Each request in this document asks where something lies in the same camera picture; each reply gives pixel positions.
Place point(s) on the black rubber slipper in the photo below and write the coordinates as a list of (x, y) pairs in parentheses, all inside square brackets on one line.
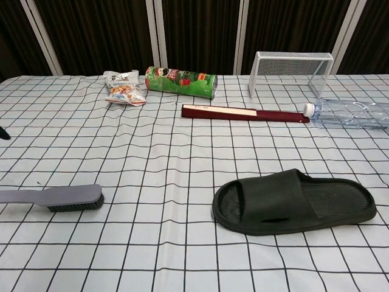
[(273, 188)]

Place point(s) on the grey scrubbing brush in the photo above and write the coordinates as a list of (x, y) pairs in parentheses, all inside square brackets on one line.
[(76, 193)]

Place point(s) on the white snack bag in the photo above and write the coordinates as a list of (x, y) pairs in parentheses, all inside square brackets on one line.
[(124, 91)]

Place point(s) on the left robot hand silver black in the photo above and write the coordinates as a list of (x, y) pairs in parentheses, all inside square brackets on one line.
[(3, 134)]

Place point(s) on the dark red folded fan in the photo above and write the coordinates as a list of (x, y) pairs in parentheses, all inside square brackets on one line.
[(212, 113)]

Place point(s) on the green chips can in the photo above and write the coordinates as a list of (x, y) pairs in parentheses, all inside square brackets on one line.
[(179, 82)]

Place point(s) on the black folding screen white frame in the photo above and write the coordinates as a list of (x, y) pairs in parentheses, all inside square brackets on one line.
[(91, 30)]

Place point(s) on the clear plastic water bottle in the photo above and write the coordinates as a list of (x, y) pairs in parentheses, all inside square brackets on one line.
[(340, 112)]

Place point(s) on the white black checkered tablecloth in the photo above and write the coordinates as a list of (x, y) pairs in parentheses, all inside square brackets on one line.
[(121, 152)]

